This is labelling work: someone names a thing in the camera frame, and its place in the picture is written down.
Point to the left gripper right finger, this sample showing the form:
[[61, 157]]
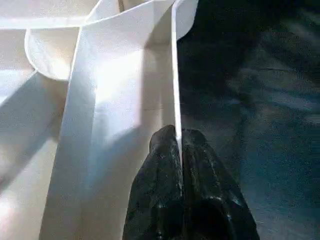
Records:
[[210, 200]]

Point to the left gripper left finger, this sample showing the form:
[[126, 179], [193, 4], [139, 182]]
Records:
[[160, 195]]

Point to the white plastic table top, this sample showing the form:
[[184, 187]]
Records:
[[87, 100]]

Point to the black table mat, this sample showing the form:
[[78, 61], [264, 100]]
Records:
[[250, 125]]

